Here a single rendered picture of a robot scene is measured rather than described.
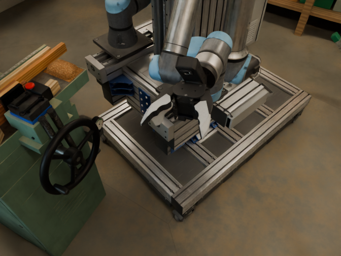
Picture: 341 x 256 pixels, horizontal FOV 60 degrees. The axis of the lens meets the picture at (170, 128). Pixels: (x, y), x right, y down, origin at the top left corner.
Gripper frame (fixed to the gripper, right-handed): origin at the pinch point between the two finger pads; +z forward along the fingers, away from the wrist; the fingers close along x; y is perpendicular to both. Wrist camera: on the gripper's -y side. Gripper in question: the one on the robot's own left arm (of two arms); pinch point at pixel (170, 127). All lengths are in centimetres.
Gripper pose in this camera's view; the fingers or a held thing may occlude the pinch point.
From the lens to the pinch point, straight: 58.7
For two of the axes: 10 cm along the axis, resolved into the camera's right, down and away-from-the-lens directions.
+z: -3.8, 7.1, -5.9
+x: -9.2, -2.0, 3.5
